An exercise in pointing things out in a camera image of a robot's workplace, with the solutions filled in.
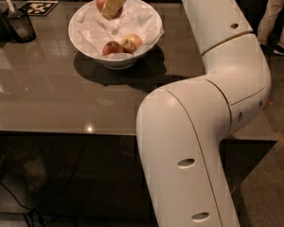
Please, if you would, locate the white ceramic bowl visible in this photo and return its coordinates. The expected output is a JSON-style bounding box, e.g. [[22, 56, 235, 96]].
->
[[67, 0, 164, 71]]

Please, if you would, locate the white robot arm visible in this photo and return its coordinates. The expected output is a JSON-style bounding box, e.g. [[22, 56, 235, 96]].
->
[[136, 0, 272, 227]]

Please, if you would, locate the white paper bowl liner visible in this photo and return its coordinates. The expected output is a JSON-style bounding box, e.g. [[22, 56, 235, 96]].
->
[[76, 0, 165, 61]]

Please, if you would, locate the black floor cable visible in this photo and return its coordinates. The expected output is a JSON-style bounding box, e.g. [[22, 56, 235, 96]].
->
[[0, 161, 79, 227]]

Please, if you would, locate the red yellow apple lower right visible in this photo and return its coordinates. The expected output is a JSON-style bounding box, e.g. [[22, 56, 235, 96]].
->
[[120, 33, 142, 54]]

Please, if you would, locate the black mesh cup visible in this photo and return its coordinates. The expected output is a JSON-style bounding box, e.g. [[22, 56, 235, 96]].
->
[[3, 9, 36, 44]]

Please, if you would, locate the white handled utensil in cup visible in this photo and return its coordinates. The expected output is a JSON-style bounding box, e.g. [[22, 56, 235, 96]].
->
[[5, 0, 22, 19]]

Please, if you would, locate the black white fiducial marker card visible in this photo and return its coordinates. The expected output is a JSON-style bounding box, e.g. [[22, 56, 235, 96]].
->
[[20, 0, 58, 16]]

